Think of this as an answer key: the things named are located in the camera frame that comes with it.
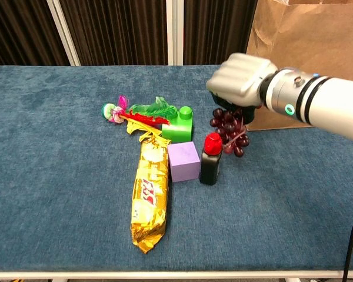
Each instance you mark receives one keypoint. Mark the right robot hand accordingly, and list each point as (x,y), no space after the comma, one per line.
(238,79)

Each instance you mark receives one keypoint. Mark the purple grape bunch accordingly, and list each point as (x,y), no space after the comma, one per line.
(229,129)

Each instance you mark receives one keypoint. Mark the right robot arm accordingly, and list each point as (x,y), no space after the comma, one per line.
(320,102)

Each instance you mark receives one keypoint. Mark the brown paper bag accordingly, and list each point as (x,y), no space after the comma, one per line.
(306,35)

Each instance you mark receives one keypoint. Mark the dark pleated partition panel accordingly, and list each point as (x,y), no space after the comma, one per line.
(217,29)
(120,29)
(23,29)

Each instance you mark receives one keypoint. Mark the green toy brick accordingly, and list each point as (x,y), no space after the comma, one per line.
(178,132)

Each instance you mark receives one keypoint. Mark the small red toy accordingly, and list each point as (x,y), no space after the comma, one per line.
(210,164)

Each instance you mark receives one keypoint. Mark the purple cube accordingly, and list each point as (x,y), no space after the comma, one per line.
(183,161)

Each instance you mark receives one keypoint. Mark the colourful feather shuttlecock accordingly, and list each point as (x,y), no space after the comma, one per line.
(141,116)

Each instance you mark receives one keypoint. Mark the gold biscuit packet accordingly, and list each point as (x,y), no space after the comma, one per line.
(150,199)

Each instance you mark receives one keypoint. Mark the white partition post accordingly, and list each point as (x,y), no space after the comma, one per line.
(174,29)
(64,35)

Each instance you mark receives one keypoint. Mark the white table edge rail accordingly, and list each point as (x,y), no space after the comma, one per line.
(164,275)

